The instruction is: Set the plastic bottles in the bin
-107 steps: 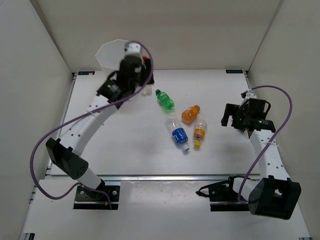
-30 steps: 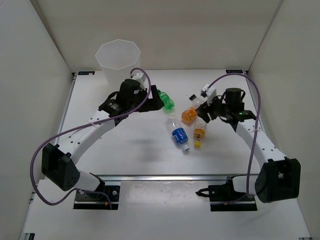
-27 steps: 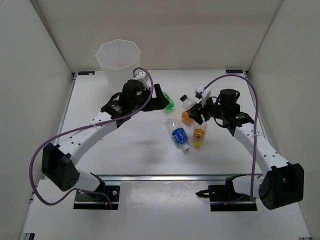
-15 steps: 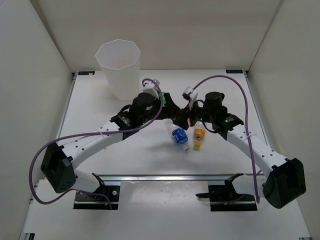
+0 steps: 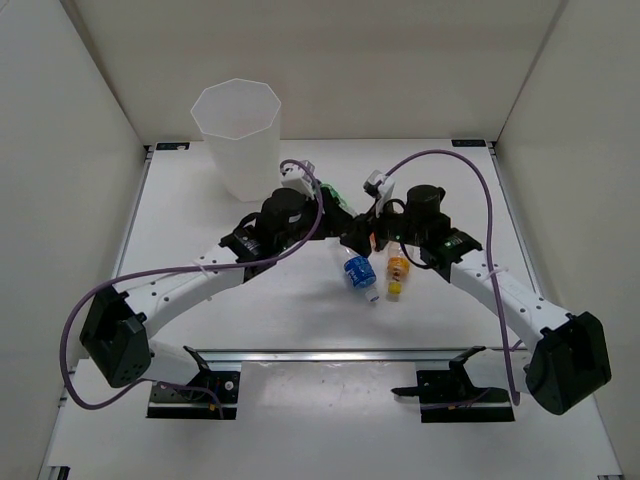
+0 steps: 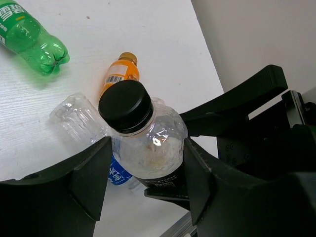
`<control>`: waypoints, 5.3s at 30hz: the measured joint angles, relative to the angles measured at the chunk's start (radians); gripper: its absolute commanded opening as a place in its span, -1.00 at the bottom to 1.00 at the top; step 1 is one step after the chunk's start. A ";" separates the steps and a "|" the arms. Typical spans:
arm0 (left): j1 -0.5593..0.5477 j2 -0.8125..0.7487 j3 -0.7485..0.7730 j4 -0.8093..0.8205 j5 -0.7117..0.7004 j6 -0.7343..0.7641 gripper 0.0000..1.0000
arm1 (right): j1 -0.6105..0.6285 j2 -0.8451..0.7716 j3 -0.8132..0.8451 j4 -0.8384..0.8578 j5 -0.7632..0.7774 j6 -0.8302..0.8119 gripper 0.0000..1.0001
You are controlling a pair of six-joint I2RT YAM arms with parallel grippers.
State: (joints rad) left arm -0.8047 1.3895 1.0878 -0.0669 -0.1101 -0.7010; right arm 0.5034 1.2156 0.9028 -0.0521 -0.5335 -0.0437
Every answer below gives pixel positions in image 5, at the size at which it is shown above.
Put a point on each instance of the clear bottle blue label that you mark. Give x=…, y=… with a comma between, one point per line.
x=360, y=273

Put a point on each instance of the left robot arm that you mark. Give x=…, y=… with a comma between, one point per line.
x=120, y=329

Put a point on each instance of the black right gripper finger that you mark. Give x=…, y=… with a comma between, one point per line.
x=357, y=238
x=373, y=220

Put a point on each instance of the clear bottle yellow cap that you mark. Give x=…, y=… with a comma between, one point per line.
x=397, y=270

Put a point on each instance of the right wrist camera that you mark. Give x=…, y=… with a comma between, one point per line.
x=380, y=187

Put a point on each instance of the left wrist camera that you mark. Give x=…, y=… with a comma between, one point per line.
x=294, y=177

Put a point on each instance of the green plastic bottle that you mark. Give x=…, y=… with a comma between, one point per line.
x=335, y=192

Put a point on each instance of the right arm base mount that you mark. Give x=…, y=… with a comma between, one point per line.
x=449, y=396

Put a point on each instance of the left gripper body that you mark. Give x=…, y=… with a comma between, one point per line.
x=306, y=216

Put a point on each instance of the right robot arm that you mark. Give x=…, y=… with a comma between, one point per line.
x=567, y=357

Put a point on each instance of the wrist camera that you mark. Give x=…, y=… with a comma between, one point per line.
x=380, y=187
x=294, y=177

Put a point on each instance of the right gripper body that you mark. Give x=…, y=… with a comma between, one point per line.
x=399, y=227

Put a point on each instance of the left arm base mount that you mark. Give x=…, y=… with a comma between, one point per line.
x=186, y=386

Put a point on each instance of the white plastic bin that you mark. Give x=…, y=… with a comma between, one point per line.
x=239, y=120

